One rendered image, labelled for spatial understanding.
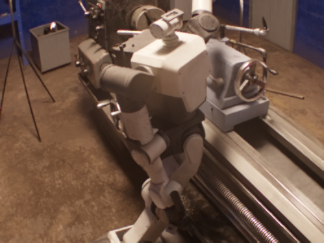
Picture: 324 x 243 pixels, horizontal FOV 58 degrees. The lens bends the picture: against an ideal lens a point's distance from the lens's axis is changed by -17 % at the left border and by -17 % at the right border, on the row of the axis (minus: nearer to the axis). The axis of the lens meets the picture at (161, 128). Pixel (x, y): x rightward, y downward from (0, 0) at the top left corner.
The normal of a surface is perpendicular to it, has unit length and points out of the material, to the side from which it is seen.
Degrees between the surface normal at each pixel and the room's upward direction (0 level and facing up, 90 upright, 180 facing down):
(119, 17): 90
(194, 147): 90
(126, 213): 0
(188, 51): 41
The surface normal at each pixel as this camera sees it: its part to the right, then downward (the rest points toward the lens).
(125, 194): -0.03, -0.82
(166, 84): 0.07, 0.55
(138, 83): 0.75, 0.29
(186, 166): 0.39, 0.51
